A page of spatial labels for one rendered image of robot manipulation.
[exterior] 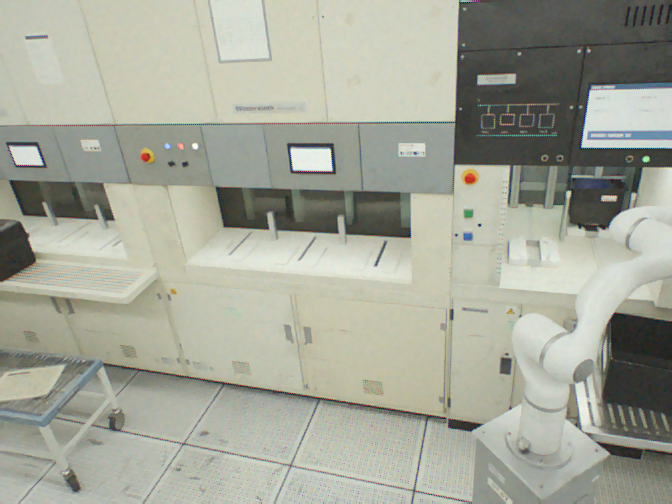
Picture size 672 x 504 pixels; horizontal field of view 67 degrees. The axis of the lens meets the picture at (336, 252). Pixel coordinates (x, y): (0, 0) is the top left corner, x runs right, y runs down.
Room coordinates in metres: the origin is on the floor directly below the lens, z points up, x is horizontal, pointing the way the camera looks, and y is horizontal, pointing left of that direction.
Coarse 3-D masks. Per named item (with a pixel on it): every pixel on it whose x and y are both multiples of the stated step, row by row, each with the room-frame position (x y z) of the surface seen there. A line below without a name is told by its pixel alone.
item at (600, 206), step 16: (576, 176) 2.22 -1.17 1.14; (592, 176) 2.20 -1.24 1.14; (608, 176) 2.18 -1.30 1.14; (624, 176) 2.17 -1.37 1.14; (576, 192) 2.14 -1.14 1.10; (592, 192) 2.11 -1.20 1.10; (608, 192) 2.09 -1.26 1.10; (624, 192) 2.07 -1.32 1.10; (576, 208) 2.13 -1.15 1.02; (592, 208) 2.11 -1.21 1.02; (608, 208) 2.09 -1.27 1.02; (576, 224) 2.13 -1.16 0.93; (608, 224) 2.08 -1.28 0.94
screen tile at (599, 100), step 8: (600, 96) 1.66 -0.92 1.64; (608, 96) 1.66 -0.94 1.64; (616, 96) 1.65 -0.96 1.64; (632, 96) 1.63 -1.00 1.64; (592, 104) 1.67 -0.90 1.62; (600, 104) 1.66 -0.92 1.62; (608, 104) 1.65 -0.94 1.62; (616, 104) 1.65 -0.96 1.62; (624, 104) 1.64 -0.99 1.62; (632, 104) 1.63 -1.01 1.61; (624, 112) 1.64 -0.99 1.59; (592, 120) 1.67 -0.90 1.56; (600, 120) 1.66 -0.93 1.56; (608, 120) 1.65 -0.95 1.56; (616, 120) 1.64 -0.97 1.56; (624, 120) 1.64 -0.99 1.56
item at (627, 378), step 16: (624, 320) 1.41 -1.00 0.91; (640, 320) 1.39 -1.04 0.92; (656, 320) 1.37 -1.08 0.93; (608, 336) 1.33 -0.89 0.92; (624, 336) 1.41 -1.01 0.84; (640, 336) 1.39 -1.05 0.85; (656, 336) 1.37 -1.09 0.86; (608, 352) 1.25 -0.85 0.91; (624, 352) 1.40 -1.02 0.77; (640, 352) 1.38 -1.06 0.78; (656, 352) 1.36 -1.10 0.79; (608, 368) 1.20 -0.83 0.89; (624, 368) 1.18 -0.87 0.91; (640, 368) 1.16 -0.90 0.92; (656, 368) 1.14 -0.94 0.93; (608, 384) 1.19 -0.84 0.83; (624, 384) 1.17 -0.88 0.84; (640, 384) 1.15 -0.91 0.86; (656, 384) 1.14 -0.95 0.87; (608, 400) 1.19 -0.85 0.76; (624, 400) 1.17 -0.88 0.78; (640, 400) 1.15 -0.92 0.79; (656, 400) 1.13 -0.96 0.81
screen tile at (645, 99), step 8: (640, 96) 1.62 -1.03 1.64; (648, 96) 1.62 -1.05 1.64; (656, 96) 1.61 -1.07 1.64; (664, 96) 1.60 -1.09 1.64; (640, 104) 1.62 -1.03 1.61; (648, 104) 1.62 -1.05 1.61; (656, 104) 1.61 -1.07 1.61; (664, 104) 1.60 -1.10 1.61; (640, 120) 1.62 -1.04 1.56; (648, 120) 1.61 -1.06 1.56; (656, 120) 1.60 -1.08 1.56; (664, 120) 1.60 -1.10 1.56
